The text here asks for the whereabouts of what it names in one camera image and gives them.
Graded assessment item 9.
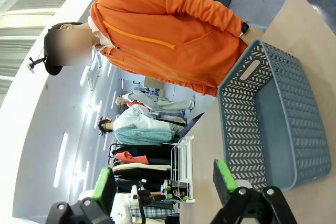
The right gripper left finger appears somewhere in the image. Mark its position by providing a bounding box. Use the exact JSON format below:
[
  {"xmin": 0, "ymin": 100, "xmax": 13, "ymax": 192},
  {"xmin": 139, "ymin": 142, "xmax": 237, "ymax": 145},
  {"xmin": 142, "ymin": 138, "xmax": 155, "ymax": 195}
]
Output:
[{"xmin": 46, "ymin": 166, "xmax": 118, "ymax": 224}]

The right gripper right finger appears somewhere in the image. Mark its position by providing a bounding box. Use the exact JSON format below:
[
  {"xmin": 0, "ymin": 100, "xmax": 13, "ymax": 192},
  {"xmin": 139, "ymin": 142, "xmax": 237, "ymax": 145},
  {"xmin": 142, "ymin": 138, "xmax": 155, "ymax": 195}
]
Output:
[{"xmin": 209, "ymin": 158, "xmax": 299, "ymax": 224}]

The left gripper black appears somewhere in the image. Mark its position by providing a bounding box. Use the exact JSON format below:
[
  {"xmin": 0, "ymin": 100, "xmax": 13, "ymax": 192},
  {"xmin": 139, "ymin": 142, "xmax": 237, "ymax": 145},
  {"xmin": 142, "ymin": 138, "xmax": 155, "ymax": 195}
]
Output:
[{"xmin": 136, "ymin": 191, "xmax": 165, "ymax": 209}]

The blue-grey perforated plastic basket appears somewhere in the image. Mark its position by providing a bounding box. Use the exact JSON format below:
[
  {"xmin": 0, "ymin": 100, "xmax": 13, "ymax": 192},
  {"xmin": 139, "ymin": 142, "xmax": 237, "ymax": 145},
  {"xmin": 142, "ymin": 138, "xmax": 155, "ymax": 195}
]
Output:
[{"xmin": 217, "ymin": 37, "xmax": 332, "ymax": 193}]

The person's left forearm orange sleeve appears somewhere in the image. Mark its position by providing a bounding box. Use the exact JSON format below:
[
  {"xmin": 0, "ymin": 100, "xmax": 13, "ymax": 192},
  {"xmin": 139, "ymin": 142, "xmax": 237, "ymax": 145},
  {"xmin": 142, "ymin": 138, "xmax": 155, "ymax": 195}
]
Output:
[{"xmin": 181, "ymin": 0, "xmax": 246, "ymax": 38}]

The blue plaid cloth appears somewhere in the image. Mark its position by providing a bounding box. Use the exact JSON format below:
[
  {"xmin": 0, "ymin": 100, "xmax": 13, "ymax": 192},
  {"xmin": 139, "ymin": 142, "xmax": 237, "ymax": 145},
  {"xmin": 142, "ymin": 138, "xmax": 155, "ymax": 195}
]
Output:
[{"xmin": 130, "ymin": 206, "xmax": 175, "ymax": 219}]

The clothes rack with dark garments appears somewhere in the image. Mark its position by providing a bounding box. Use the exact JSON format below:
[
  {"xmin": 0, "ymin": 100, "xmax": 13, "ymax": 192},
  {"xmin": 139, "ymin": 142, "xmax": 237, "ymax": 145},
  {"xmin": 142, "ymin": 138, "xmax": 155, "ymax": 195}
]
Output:
[{"xmin": 108, "ymin": 142, "xmax": 181, "ymax": 224}]

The dark purple cloth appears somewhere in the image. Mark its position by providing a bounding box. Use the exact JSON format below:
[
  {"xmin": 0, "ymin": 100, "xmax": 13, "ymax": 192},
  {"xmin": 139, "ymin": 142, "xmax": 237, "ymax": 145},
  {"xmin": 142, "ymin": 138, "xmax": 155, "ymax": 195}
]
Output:
[{"xmin": 180, "ymin": 112, "xmax": 205, "ymax": 138}]

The teal fleece blanket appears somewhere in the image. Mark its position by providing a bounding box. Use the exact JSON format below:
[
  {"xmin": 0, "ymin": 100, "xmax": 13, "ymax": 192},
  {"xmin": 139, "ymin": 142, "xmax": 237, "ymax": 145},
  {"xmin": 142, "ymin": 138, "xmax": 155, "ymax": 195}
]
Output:
[{"xmin": 114, "ymin": 125, "xmax": 181, "ymax": 146}]

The dark-haired mannequin in white jacket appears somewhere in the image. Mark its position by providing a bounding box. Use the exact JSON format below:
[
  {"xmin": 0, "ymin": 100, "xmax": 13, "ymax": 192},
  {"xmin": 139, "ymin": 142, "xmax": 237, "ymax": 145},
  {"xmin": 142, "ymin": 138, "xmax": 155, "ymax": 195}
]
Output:
[{"xmin": 98, "ymin": 104, "xmax": 186, "ymax": 141}]

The person in orange hoodie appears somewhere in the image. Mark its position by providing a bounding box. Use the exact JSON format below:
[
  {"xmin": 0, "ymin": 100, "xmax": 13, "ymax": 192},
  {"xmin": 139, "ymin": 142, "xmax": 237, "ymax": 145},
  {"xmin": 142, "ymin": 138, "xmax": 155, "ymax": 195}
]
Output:
[{"xmin": 43, "ymin": 0, "xmax": 263, "ymax": 98}]

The white wire can dispenser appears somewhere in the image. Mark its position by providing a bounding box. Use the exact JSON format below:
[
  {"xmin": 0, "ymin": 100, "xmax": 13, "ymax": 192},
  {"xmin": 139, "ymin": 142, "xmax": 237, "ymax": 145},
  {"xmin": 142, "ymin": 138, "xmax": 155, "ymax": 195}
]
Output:
[{"xmin": 170, "ymin": 135, "xmax": 195, "ymax": 204}]

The black camera on mount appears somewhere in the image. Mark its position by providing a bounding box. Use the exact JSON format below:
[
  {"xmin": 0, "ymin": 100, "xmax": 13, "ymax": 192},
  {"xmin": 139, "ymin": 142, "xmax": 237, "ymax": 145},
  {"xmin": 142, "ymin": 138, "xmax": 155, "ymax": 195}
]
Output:
[{"xmin": 27, "ymin": 52, "xmax": 48, "ymax": 74}]

